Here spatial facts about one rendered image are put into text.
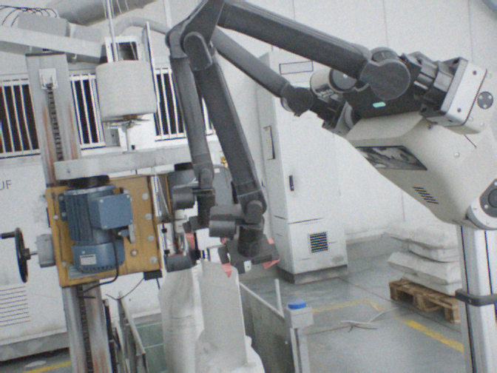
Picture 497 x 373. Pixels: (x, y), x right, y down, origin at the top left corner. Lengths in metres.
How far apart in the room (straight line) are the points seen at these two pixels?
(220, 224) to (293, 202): 4.45
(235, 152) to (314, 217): 4.64
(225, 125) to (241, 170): 0.11
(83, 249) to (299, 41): 0.96
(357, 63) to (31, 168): 3.75
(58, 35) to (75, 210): 2.73
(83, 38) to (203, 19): 3.39
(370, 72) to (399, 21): 5.86
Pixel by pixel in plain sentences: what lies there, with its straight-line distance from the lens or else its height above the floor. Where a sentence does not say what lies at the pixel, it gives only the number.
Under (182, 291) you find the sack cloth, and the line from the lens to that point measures 2.43.
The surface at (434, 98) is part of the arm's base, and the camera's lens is 1.33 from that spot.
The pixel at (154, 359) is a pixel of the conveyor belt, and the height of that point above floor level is 0.38.
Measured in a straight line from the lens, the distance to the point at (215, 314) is 1.78.
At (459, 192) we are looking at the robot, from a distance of 1.58.
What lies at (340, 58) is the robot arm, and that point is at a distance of 1.27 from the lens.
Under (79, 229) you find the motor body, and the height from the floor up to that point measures 1.22.
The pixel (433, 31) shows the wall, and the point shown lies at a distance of 7.30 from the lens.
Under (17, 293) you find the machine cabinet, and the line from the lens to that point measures 4.91.
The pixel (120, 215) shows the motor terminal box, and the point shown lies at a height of 1.24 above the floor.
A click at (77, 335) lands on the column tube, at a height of 0.85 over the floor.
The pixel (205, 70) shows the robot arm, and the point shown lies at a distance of 1.26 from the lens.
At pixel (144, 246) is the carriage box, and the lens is 2.11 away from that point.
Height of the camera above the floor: 1.42
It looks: 5 degrees down
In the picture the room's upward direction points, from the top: 7 degrees counter-clockwise
